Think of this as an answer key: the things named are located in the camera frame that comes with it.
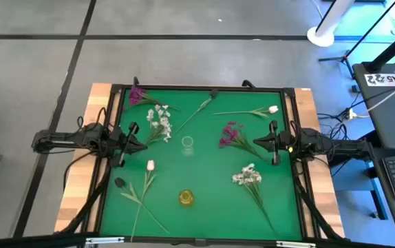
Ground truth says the black tulip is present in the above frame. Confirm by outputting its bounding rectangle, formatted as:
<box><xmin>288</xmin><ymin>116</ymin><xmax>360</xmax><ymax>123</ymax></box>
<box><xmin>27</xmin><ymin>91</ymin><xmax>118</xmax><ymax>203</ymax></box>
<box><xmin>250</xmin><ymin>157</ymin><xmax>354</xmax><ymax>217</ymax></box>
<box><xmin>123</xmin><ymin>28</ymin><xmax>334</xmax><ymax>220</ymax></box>
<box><xmin>172</xmin><ymin>88</ymin><xmax>220</xmax><ymax>137</ymax></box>
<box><xmin>114</xmin><ymin>176</ymin><xmax>171</xmax><ymax>236</ymax></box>

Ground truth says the dark purple flower spray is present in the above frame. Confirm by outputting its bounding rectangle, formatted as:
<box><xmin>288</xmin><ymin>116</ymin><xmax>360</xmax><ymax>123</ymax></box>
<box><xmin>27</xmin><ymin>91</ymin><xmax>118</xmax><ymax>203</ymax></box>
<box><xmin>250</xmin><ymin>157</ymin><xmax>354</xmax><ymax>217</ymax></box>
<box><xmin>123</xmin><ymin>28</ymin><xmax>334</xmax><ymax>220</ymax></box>
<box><xmin>123</xmin><ymin>85</ymin><xmax>181</xmax><ymax>112</ymax></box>

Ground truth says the long white flower spray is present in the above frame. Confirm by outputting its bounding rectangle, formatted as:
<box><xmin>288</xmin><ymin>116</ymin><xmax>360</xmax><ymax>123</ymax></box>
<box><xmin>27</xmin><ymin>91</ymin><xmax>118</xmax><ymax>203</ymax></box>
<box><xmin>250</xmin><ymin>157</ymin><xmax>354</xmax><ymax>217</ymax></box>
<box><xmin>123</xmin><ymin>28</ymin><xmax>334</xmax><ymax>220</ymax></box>
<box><xmin>144</xmin><ymin>104</ymin><xmax>173</xmax><ymax>147</ymax></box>

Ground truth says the green table mat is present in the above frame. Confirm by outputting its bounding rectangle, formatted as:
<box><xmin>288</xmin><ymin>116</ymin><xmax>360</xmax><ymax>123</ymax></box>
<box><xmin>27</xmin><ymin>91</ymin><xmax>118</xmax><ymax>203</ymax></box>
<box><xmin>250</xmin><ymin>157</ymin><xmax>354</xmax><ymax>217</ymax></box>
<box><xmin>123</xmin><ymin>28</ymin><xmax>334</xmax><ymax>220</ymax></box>
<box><xmin>99</xmin><ymin>88</ymin><xmax>303</xmax><ymax>241</ymax></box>

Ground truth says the magenta flower spray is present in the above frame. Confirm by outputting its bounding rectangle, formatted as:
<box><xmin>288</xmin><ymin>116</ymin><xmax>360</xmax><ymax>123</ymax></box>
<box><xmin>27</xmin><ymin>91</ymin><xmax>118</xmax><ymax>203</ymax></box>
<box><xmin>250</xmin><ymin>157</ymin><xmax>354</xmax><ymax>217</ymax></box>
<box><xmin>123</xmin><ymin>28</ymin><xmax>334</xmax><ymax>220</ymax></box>
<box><xmin>217</xmin><ymin>120</ymin><xmax>270</xmax><ymax>163</ymax></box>

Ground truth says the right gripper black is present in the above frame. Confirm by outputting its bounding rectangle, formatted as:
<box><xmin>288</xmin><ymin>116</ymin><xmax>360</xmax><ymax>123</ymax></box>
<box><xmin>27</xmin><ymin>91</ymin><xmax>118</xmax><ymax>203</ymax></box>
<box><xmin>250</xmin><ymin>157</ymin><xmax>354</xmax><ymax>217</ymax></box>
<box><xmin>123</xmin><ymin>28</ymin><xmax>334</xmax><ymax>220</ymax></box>
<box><xmin>253</xmin><ymin>120</ymin><xmax>293</xmax><ymax>166</ymax></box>

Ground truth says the white paper label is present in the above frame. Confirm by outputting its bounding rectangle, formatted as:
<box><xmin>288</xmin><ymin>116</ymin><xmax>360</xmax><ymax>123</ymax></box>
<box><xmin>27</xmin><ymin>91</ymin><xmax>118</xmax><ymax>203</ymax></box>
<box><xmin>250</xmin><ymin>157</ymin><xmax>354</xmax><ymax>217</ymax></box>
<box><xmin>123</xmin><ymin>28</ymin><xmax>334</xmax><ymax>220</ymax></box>
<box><xmin>364</xmin><ymin>72</ymin><xmax>395</xmax><ymax>87</ymax></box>

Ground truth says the yellow embossed glass vase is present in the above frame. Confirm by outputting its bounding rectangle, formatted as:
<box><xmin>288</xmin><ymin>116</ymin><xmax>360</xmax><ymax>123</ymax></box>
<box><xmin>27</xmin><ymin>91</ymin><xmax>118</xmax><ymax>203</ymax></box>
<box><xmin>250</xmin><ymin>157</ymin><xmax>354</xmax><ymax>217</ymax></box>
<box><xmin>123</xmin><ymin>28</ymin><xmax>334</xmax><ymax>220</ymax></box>
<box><xmin>178</xmin><ymin>189</ymin><xmax>195</xmax><ymax>208</ymax></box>

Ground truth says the pink tulip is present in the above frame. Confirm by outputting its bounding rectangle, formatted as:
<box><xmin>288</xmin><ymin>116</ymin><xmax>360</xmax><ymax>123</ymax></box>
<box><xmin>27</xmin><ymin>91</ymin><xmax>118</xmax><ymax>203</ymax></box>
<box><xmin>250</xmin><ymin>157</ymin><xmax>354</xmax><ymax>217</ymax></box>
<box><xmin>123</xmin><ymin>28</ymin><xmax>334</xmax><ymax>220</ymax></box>
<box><xmin>213</xmin><ymin>105</ymin><xmax>280</xmax><ymax>119</ymax></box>
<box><xmin>129</xmin><ymin>159</ymin><xmax>158</xmax><ymax>242</ymax></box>

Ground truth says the white pole with round base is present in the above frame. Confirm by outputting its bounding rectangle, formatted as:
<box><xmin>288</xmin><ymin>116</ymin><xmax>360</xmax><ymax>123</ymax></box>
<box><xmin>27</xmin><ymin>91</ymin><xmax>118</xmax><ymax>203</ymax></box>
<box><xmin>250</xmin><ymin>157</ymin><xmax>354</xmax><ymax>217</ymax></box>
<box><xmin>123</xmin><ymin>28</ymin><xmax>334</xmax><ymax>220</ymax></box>
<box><xmin>306</xmin><ymin>0</ymin><xmax>356</xmax><ymax>48</ymax></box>

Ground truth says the clear glass vase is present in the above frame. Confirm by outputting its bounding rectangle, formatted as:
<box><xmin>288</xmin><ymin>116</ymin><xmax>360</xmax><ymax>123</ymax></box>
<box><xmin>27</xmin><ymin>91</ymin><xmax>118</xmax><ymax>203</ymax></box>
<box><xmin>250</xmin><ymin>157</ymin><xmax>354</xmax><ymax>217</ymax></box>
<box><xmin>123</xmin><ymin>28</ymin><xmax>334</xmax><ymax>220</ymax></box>
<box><xmin>180</xmin><ymin>135</ymin><xmax>195</xmax><ymax>158</ymax></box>

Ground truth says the white cable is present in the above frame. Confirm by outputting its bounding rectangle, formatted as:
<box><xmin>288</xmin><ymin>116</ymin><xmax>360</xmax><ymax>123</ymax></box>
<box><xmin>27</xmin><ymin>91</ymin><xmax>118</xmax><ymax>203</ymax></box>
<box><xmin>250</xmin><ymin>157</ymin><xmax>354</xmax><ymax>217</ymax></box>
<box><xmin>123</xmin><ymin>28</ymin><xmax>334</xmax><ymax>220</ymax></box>
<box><xmin>352</xmin><ymin>76</ymin><xmax>395</xmax><ymax>118</ymax></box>

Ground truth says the black floor cable bundle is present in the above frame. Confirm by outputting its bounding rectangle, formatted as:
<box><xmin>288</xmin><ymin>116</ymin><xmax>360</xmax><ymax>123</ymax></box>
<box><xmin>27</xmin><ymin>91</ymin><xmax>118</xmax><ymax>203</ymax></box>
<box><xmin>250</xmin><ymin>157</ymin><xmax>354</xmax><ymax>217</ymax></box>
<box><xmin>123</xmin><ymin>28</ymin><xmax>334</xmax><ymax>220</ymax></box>
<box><xmin>316</xmin><ymin>87</ymin><xmax>374</xmax><ymax>147</ymax></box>

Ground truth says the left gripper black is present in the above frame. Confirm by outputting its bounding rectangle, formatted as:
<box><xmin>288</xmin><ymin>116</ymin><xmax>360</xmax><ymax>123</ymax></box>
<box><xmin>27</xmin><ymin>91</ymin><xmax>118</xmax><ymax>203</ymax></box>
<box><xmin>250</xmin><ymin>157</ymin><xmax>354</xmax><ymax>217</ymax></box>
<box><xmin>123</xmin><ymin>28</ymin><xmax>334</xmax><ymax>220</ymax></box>
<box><xmin>109</xmin><ymin>122</ymin><xmax>149</xmax><ymax>167</ymax></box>

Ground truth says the thin black tripod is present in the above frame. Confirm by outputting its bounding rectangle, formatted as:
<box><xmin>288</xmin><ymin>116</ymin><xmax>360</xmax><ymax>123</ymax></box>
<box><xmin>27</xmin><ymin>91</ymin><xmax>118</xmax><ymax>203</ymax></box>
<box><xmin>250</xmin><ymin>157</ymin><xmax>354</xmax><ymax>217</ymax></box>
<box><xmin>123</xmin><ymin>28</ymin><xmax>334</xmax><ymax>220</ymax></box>
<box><xmin>317</xmin><ymin>0</ymin><xmax>395</xmax><ymax>79</ymax></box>

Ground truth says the black stand with round base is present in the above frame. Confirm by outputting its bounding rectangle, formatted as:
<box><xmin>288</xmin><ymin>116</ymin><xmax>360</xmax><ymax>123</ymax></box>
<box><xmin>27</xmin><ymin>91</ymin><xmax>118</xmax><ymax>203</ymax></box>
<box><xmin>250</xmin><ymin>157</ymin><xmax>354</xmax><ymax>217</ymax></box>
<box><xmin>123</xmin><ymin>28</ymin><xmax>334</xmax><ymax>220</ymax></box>
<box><xmin>361</xmin><ymin>29</ymin><xmax>395</xmax><ymax>74</ymax></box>

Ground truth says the black desk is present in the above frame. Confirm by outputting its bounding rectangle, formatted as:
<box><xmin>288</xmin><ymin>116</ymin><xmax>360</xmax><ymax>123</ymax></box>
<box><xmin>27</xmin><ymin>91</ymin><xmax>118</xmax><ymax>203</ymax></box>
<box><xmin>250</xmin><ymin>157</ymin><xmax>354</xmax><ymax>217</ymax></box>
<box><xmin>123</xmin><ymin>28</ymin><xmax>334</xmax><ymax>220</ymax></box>
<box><xmin>351</xmin><ymin>61</ymin><xmax>395</xmax><ymax>151</ymax></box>

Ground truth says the silver frame bracket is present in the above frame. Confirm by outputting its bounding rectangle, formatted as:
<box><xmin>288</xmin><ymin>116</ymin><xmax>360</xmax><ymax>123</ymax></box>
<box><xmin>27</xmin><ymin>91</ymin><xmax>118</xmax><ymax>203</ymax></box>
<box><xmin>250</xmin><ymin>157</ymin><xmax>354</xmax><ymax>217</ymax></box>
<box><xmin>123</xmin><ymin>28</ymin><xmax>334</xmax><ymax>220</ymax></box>
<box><xmin>85</xmin><ymin>236</ymin><xmax>125</xmax><ymax>245</ymax></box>
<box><xmin>275</xmin><ymin>240</ymin><xmax>317</xmax><ymax>248</ymax></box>

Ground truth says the compact white flower spray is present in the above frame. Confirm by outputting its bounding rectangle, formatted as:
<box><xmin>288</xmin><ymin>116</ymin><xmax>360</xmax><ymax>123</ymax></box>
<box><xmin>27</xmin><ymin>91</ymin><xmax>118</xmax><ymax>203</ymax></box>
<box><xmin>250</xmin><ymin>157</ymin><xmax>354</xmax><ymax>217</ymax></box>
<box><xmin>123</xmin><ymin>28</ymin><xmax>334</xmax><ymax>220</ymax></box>
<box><xmin>231</xmin><ymin>163</ymin><xmax>279</xmax><ymax>235</ymax></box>

